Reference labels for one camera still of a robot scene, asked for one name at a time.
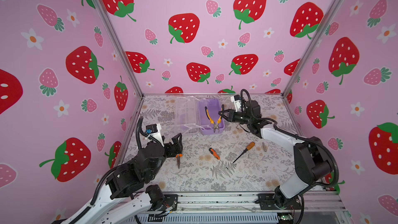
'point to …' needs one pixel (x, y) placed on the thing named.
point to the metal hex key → (236, 127)
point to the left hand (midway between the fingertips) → (175, 136)
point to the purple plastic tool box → (192, 117)
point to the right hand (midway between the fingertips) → (218, 113)
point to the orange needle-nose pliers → (178, 156)
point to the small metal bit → (264, 146)
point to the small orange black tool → (213, 152)
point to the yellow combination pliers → (215, 125)
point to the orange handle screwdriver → (250, 146)
